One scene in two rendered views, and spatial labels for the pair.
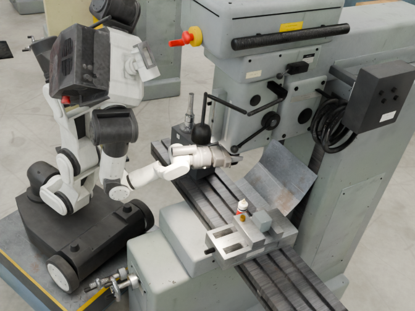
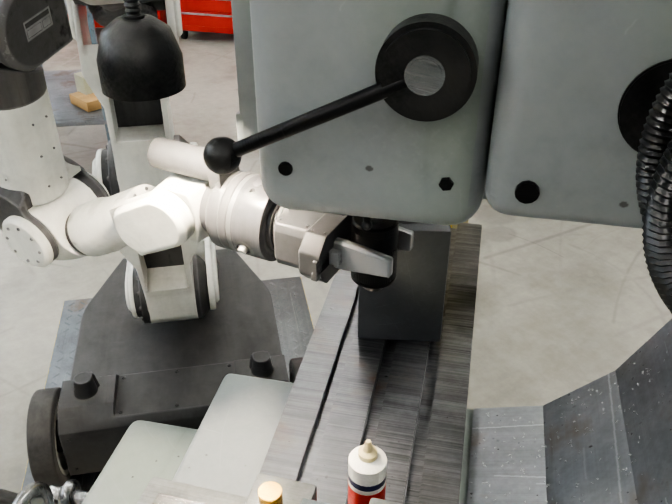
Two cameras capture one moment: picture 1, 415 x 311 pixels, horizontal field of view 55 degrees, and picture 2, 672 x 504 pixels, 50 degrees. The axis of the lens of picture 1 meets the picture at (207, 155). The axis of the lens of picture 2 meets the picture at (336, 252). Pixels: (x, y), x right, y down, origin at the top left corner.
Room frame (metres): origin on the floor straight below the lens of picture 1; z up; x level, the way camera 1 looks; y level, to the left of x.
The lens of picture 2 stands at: (0.87, -0.53, 1.62)
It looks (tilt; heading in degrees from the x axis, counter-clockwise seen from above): 33 degrees down; 47
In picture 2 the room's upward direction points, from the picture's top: straight up
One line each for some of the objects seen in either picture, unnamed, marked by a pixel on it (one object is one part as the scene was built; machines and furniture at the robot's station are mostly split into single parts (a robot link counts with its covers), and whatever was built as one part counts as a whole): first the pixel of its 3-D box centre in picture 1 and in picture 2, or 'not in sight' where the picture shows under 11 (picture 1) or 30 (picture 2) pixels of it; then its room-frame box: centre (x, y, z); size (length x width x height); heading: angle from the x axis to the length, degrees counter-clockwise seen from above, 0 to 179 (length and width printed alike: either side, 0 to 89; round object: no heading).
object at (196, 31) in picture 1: (194, 36); not in sight; (1.19, 0.08, 1.76); 0.06 x 0.02 x 0.06; 35
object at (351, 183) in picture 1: (315, 192); not in sight; (1.67, -0.62, 0.78); 0.50 x 0.47 x 1.56; 125
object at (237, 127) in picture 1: (243, 104); (387, 3); (1.32, -0.11, 1.47); 0.21 x 0.19 x 0.32; 35
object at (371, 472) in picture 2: (242, 208); (367, 476); (1.25, -0.18, 1.01); 0.04 x 0.04 x 0.11
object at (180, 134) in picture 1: (193, 148); (401, 242); (1.57, 0.07, 1.05); 0.22 x 0.12 x 0.20; 43
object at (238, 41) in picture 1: (294, 35); not in sight; (1.22, -0.22, 1.79); 0.45 x 0.04 x 0.04; 125
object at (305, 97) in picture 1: (283, 95); (629, 16); (1.43, -0.27, 1.47); 0.24 x 0.19 x 0.26; 35
